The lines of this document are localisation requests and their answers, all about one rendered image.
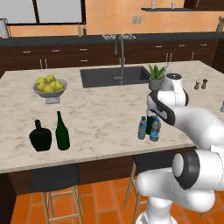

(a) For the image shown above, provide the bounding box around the pale pepper mill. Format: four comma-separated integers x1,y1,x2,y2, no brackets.
215,16,224,33

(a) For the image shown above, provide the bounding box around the dark grey sink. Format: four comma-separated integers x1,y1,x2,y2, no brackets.
80,66,153,89

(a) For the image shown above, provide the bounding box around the white jug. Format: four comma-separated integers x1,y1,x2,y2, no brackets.
0,17,11,39

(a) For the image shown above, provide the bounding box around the dark wood cupboard run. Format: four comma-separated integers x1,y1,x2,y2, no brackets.
0,31,224,79

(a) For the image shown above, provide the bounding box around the round dark glass bottle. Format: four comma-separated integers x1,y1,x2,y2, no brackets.
28,119,53,152

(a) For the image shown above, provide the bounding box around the window with dark frame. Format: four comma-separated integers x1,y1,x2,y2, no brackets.
0,0,88,26

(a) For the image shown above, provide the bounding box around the green plant in grey pot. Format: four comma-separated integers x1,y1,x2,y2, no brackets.
147,64,167,92

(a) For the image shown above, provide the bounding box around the dark green glass bottle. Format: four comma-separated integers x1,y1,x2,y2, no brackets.
145,108,158,136

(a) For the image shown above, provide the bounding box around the grey plastic bottle blue label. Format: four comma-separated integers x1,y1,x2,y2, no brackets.
149,116,162,143

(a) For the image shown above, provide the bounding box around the clear blue plastic bottle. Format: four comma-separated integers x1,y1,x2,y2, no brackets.
137,115,148,141

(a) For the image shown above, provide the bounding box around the tall green glass bottle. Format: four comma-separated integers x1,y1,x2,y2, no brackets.
54,110,71,151

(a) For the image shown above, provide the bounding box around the dark wood kitchen island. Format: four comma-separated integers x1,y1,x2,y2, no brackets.
0,147,200,224

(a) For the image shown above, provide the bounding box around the dark wall shelf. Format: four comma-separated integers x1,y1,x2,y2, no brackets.
141,7,194,13

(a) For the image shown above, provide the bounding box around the black seat wooden stool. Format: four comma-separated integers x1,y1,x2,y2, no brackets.
29,163,86,224
123,150,182,224

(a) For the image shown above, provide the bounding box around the grey fruit bowl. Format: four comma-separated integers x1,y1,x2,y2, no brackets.
31,79,68,105

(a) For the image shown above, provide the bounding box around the dark wood wall cupboard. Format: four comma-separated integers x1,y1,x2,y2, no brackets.
184,0,224,11

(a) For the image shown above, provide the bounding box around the grey tap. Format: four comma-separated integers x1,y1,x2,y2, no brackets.
114,34,127,86

